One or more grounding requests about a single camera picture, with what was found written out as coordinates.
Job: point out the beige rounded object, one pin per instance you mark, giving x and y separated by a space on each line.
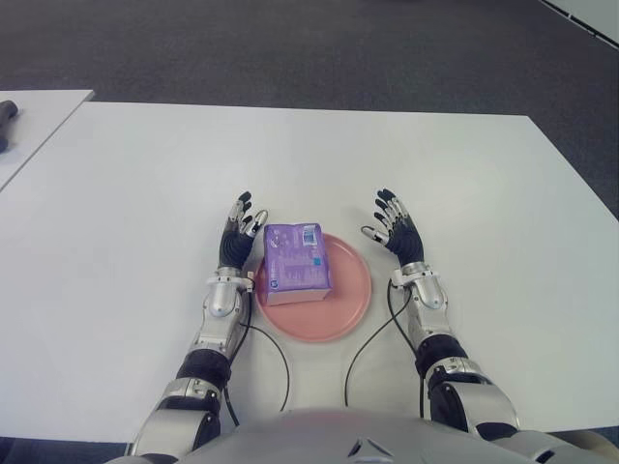
587 442

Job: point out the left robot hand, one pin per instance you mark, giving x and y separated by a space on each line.
234 246

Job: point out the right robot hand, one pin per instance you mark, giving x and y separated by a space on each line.
406 241

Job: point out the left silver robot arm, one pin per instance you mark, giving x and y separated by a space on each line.
220 299

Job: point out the silver robot torso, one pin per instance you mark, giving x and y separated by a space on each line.
338 435

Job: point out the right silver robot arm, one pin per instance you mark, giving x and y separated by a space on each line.
430 295

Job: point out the pink round plate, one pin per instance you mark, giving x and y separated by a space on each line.
348 295

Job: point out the black handheld device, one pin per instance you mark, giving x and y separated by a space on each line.
6 121

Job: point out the purple tissue paper pack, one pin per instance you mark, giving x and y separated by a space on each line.
297 266

